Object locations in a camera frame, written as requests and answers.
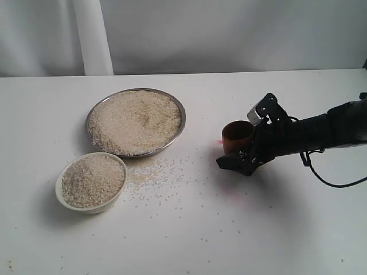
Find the white backdrop curtain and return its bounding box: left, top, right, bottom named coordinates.
left=1, top=1, right=366, bottom=77

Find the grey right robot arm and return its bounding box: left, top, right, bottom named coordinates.
left=216, top=93, right=366, bottom=176

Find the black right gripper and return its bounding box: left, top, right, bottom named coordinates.
left=216, top=114, right=330, bottom=176

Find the round steel rice plate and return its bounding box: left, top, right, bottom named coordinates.
left=85, top=88, right=186, bottom=159

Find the brown wooden cup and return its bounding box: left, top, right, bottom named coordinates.
left=222, top=120, right=255, bottom=155

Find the white ceramic rice bowl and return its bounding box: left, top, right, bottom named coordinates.
left=54, top=152, right=127, bottom=215

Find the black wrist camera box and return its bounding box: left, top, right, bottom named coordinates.
left=247, top=93, right=291, bottom=125

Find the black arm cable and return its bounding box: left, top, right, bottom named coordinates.
left=286, top=115, right=367, bottom=188

